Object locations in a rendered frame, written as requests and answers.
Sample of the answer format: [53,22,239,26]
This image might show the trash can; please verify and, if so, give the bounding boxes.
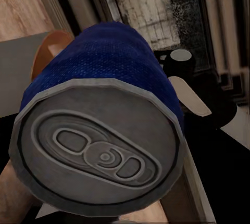
[0,30,73,118]

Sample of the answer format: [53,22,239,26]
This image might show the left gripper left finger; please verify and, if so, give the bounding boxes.
[0,113,19,175]

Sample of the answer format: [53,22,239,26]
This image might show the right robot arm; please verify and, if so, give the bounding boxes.
[154,49,250,150]

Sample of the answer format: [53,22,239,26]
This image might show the can of soda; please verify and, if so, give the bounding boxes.
[8,22,186,217]

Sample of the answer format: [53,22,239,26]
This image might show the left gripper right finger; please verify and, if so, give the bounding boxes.
[184,113,250,224]

